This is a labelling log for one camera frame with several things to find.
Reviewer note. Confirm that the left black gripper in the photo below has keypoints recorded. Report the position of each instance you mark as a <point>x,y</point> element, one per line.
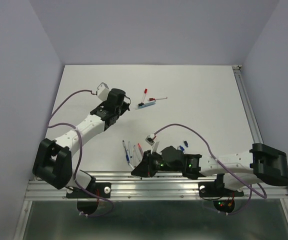
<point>124,108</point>

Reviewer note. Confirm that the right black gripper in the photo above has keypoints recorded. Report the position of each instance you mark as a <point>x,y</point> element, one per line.
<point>145,167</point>

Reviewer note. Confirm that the translucent red pen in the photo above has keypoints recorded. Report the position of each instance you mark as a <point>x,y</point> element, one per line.
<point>140,149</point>

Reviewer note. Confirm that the blue ballpoint pen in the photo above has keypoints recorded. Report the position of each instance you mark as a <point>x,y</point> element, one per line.
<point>126,152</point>

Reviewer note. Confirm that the white marker blue cap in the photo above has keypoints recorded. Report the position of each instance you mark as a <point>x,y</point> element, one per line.
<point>130,150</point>

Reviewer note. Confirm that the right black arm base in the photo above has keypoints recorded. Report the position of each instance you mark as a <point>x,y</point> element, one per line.
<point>223,199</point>

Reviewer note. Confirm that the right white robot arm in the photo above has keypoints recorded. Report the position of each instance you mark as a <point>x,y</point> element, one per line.
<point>236,175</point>

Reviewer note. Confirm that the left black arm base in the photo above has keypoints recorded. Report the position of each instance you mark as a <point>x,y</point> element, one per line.
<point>95,196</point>

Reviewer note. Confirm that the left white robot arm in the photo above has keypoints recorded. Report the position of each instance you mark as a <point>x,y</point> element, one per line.
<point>53,162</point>

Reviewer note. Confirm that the light blue pen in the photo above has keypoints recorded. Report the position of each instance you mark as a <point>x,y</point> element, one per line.
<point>144,105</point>

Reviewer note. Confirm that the thin white red pen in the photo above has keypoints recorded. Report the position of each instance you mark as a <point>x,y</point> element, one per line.
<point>152,99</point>

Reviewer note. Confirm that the uncapped white blue marker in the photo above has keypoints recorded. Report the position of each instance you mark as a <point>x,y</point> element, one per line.
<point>136,151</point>

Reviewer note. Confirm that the white marker red cap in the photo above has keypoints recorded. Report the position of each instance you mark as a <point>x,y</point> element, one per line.
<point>144,95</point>

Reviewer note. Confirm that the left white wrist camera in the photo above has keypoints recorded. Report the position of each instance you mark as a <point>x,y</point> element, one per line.
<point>102,91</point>

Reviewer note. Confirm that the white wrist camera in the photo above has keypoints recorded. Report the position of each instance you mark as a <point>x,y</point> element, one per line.
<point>153,142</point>
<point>102,91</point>

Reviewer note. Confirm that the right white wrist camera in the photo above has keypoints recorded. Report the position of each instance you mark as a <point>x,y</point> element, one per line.
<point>153,142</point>

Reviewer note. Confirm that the aluminium front rail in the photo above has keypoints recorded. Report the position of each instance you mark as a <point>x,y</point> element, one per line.
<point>166,207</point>

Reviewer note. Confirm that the aluminium rail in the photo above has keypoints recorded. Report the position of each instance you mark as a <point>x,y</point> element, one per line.
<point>250,110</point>
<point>166,207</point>

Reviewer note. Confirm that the aluminium right side rail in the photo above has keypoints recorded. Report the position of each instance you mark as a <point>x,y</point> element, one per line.
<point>250,110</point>

